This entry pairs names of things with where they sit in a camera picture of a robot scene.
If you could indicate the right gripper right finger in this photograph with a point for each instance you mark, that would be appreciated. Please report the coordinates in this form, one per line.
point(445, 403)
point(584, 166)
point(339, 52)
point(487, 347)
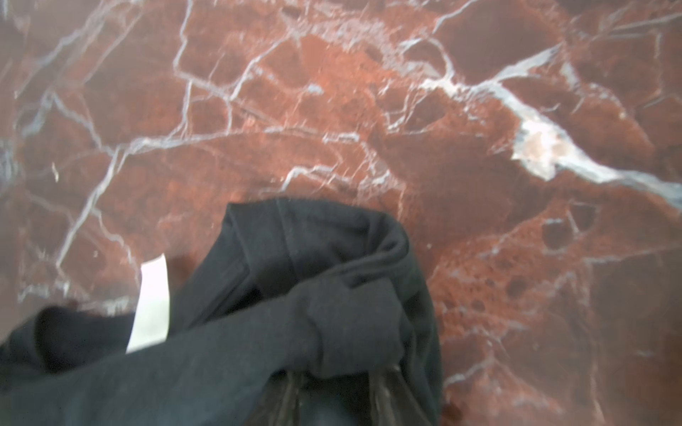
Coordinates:
point(391, 401)

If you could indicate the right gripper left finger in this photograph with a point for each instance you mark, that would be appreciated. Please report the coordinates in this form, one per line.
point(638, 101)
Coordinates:
point(278, 403)

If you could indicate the black shirt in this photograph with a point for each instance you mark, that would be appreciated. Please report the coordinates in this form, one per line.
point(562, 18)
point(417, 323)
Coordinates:
point(323, 289)

